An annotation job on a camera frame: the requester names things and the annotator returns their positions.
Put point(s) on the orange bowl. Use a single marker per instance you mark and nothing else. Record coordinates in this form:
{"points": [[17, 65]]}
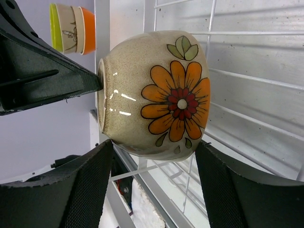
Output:
{"points": [[89, 31]]}

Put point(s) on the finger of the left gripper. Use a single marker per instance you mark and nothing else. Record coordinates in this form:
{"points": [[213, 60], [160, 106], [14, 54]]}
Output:
{"points": [[32, 75]]}

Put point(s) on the beige flower pattern bowl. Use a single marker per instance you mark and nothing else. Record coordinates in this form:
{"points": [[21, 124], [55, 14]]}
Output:
{"points": [[155, 98]]}

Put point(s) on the white wire dish rack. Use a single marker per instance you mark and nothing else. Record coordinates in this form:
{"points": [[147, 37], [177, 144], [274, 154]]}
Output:
{"points": [[255, 52]]}

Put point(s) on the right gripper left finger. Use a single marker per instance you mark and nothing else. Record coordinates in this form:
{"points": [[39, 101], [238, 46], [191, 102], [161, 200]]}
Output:
{"points": [[70, 196]]}

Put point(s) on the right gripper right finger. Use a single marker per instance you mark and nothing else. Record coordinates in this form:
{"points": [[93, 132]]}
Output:
{"points": [[237, 195]]}

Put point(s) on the beige leaf pattern bowl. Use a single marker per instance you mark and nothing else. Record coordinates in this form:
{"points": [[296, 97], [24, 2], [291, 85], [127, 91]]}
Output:
{"points": [[68, 29]]}

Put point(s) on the cream speckled bowl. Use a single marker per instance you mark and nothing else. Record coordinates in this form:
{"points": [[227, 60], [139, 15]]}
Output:
{"points": [[80, 30]]}

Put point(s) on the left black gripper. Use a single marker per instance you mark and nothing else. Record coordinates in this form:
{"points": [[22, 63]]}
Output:
{"points": [[10, 10]]}

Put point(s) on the lime green bowl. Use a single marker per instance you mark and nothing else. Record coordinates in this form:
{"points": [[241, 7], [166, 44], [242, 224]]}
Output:
{"points": [[55, 31]]}

